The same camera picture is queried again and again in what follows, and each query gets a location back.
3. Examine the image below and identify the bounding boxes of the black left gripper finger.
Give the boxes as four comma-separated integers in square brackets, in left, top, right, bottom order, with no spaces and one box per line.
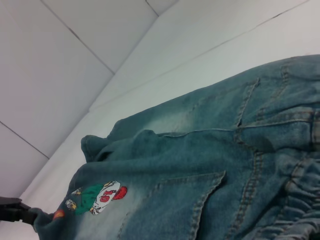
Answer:
[0,196,31,213]
[0,207,42,226]

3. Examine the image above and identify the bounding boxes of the blue denim shorts with print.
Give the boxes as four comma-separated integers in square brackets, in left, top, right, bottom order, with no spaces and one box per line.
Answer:
[34,55,320,240]

